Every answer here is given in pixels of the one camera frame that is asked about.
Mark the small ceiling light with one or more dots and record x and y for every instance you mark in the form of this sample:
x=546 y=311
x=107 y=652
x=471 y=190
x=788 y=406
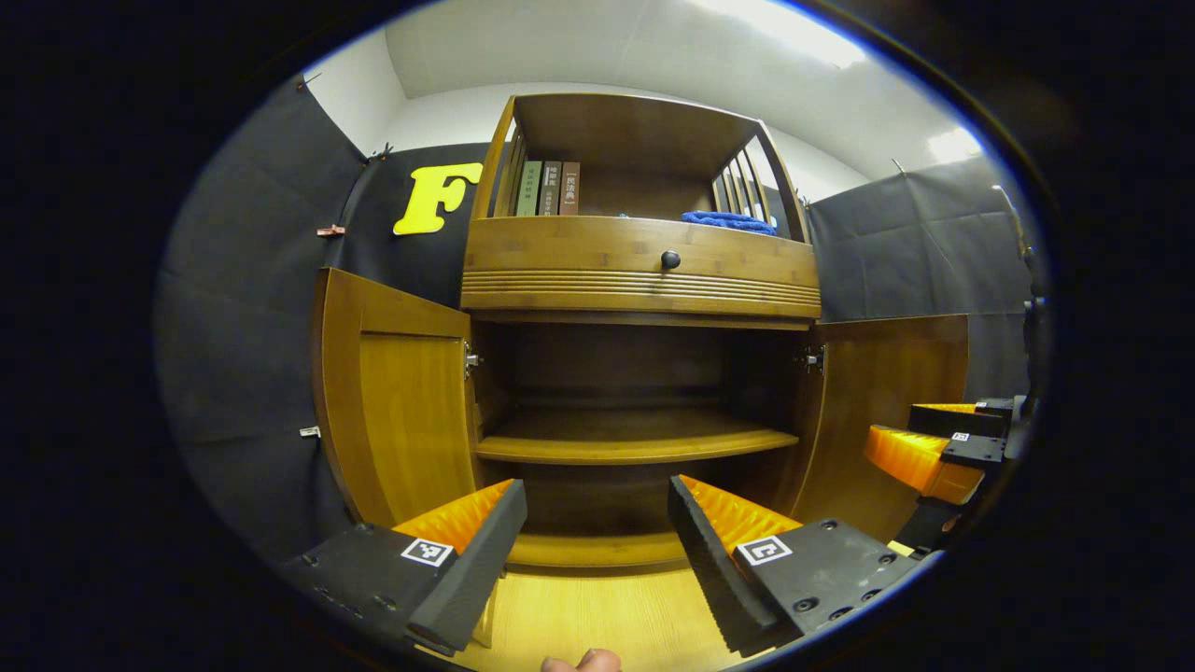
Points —
x=954 y=146

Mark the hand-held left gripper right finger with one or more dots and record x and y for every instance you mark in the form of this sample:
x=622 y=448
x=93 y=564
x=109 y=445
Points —
x=714 y=569

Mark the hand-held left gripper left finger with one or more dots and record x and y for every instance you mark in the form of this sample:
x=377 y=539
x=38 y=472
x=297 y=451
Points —
x=471 y=574

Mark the metal door hinge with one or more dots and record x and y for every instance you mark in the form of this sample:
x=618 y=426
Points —
x=812 y=358
x=471 y=359

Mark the wooden double-door shoe cabinet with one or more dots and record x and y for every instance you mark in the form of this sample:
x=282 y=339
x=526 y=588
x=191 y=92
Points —
x=635 y=140

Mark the wooden cabinet drawer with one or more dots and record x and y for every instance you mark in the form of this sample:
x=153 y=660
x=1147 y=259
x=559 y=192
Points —
x=579 y=257

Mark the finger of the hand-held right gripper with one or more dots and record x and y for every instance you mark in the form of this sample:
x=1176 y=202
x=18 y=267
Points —
x=920 y=462
x=962 y=420

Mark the blue towel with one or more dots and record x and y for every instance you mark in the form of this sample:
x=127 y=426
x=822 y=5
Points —
x=728 y=222

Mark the dark brown book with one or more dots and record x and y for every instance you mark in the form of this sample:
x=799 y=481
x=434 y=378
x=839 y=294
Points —
x=551 y=188

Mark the wooden cabinet shelf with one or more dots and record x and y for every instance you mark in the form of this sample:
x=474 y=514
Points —
x=635 y=439

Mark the reddish brown book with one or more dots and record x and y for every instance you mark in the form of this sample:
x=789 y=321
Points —
x=569 y=188

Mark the black backdrop cloth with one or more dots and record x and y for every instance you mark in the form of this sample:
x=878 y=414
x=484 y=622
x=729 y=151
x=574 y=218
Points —
x=233 y=373

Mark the wooden cabinet door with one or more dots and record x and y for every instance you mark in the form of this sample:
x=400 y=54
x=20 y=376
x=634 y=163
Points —
x=401 y=420
x=868 y=392

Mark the black round drawer knob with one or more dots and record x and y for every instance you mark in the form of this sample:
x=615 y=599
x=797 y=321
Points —
x=670 y=259

